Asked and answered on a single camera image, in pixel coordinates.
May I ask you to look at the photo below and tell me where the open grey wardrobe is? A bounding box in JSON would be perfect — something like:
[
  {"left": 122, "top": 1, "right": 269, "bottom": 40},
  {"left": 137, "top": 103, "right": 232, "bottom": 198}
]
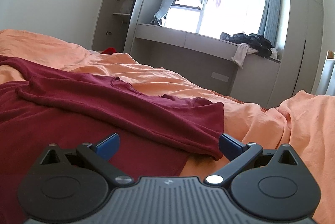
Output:
[{"left": 92, "top": 0, "right": 136, "bottom": 52}]

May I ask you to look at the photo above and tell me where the white garment hanging off ledge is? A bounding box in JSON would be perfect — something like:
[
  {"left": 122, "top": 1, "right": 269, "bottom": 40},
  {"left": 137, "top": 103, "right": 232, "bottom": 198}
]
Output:
[{"left": 231, "top": 43, "right": 258, "bottom": 68}]

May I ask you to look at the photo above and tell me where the dark red long-sleeve shirt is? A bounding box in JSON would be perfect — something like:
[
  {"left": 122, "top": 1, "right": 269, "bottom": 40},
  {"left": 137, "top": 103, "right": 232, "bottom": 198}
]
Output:
[{"left": 1, "top": 56, "right": 224, "bottom": 223}]

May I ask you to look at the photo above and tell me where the grey window seat desk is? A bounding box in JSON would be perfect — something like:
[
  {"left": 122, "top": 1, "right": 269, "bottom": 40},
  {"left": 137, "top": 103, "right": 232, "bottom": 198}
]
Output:
[{"left": 131, "top": 23, "right": 280, "bottom": 108}]

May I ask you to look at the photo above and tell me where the red object on floor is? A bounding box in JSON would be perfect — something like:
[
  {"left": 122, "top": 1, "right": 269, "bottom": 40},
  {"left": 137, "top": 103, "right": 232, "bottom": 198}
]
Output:
[{"left": 101, "top": 47, "right": 117, "bottom": 55}]

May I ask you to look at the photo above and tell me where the wall socket plate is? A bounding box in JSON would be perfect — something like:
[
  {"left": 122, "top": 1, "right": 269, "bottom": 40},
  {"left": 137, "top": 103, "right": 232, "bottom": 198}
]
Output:
[{"left": 211, "top": 72, "right": 229, "bottom": 83}]

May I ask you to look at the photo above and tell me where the right blue-grey curtain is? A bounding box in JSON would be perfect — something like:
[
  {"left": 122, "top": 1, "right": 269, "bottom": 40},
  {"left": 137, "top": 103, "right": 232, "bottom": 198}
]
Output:
[{"left": 258, "top": 0, "right": 281, "bottom": 47}]

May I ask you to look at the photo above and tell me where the orange duvet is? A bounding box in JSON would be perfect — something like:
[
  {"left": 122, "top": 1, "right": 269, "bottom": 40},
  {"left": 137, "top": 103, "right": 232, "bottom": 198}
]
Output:
[{"left": 1, "top": 29, "right": 334, "bottom": 223}]

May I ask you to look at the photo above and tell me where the tall grey wardrobe right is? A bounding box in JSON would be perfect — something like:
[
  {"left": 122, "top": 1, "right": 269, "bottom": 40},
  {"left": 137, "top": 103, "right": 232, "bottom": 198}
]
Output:
[{"left": 267, "top": 0, "right": 324, "bottom": 108}]

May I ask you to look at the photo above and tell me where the pile of dark clothes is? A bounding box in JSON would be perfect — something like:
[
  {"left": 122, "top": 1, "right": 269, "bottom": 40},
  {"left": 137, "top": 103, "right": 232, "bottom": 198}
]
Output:
[{"left": 220, "top": 32, "right": 272, "bottom": 58}]

